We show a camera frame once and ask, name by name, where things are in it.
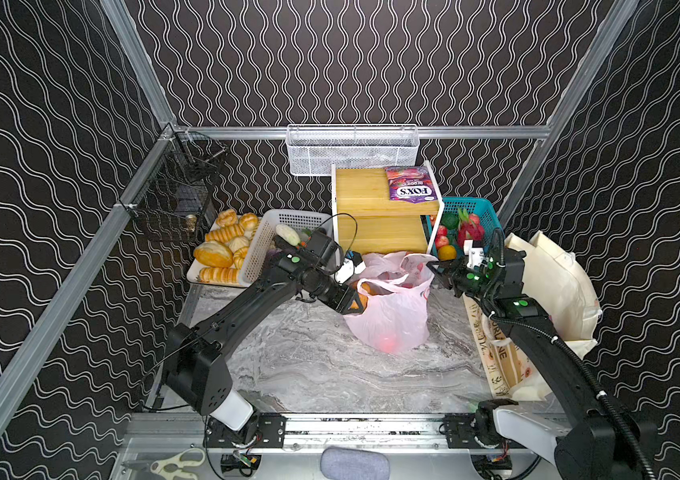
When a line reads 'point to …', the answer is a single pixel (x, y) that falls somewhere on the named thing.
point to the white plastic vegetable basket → (299, 221)
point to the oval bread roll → (214, 254)
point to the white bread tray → (194, 270)
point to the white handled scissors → (177, 467)
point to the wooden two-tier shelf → (365, 221)
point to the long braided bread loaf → (218, 275)
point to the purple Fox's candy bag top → (411, 184)
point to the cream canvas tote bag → (561, 284)
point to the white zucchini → (288, 234)
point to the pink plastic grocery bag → (397, 291)
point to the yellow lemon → (447, 253)
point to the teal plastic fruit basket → (485, 210)
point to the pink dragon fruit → (469, 227)
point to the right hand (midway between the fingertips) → (428, 263)
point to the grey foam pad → (348, 463)
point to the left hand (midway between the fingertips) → (363, 306)
